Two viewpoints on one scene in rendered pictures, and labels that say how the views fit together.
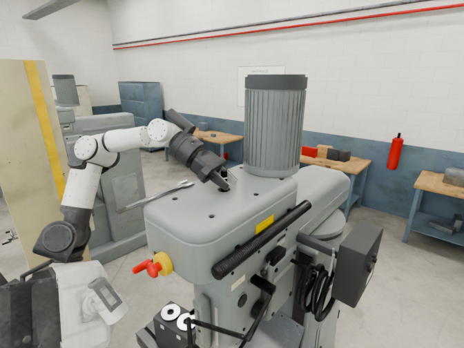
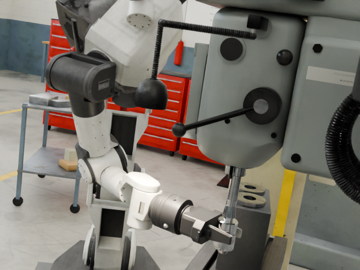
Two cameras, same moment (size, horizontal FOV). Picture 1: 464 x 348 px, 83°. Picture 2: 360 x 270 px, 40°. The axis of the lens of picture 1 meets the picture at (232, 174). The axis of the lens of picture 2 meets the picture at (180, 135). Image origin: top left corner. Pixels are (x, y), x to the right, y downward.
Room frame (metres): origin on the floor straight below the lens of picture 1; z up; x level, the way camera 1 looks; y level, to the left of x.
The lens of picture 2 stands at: (0.16, -0.89, 1.58)
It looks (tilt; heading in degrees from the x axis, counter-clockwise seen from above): 12 degrees down; 66
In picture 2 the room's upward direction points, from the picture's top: 8 degrees clockwise
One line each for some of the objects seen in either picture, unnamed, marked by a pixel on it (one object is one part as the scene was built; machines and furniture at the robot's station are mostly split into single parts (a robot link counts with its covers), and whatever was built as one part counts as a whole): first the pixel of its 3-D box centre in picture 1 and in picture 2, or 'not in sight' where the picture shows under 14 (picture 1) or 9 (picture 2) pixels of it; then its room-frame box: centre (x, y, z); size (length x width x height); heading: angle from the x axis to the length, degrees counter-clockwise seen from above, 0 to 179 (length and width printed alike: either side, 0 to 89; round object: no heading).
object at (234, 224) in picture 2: not in sight; (227, 222); (0.71, 0.02, 1.17); 0.05 x 0.05 x 0.01
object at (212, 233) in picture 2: not in sight; (218, 236); (0.69, 0.01, 1.14); 0.06 x 0.02 x 0.03; 126
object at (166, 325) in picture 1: (179, 331); (244, 225); (0.91, 0.25, 1.05); 0.22 x 0.12 x 0.20; 59
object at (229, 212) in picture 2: not in sight; (232, 196); (0.71, 0.02, 1.23); 0.03 x 0.03 x 0.11
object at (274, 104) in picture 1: (273, 123); not in sight; (0.90, -0.14, 2.05); 0.20 x 0.20 x 0.32
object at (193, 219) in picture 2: not in sight; (190, 220); (0.66, 0.10, 1.14); 0.13 x 0.12 x 0.10; 36
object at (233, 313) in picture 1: (226, 296); (251, 89); (0.71, 0.02, 1.47); 0.21 x 0.19 x 0.32; 49
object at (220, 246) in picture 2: not in sight; (225, 235); (0.71, 0.02, 1.13); 0.05 x 0.05 x 0.06
